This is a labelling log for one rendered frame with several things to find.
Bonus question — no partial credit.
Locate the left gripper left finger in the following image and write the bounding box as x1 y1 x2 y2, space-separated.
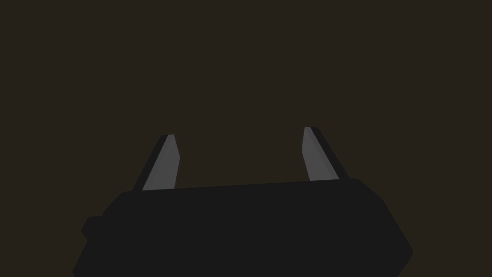
132 134 181 191

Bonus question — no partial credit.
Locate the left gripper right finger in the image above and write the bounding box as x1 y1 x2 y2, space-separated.
301 126 350 182

